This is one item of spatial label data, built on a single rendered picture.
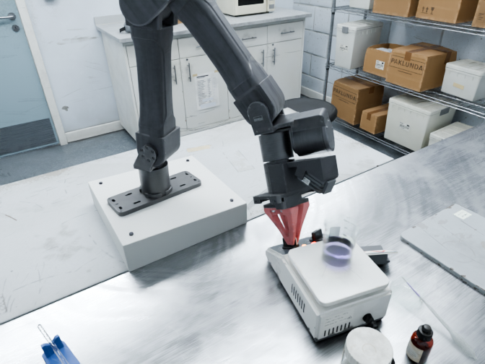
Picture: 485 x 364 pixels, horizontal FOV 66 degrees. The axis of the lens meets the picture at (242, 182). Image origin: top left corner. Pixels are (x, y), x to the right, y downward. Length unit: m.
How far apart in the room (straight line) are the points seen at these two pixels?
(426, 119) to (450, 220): 1.96
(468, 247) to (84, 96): 3.11
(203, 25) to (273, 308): 0.47
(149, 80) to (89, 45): 2.71
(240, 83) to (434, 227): 0.51
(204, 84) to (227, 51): 2.54
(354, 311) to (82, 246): 0.54
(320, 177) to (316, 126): 0.09
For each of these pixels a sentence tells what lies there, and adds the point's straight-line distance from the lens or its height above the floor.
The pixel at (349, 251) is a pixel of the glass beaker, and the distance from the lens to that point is 0.59.
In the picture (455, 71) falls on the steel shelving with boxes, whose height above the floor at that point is 0.71.
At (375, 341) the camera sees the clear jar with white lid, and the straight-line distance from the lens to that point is 0.55.
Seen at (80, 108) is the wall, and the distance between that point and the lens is 3.50.
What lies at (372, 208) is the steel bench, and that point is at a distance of 0.91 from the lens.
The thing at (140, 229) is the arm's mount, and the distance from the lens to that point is 0.74.
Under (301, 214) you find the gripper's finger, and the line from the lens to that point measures 0.67.
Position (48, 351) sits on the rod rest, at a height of 0.92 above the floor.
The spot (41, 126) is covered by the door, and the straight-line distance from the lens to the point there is 3.49.
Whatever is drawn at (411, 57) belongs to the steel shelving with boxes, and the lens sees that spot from 2.82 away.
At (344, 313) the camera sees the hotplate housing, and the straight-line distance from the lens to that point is 0.60.
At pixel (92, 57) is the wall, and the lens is 3.42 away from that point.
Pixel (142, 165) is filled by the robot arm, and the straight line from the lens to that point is 0.77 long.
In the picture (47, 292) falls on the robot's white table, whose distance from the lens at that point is 0.78.
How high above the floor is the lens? 1.42
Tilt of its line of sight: 33 degrees down
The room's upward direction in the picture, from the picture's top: 1 degrees counter-clockwise
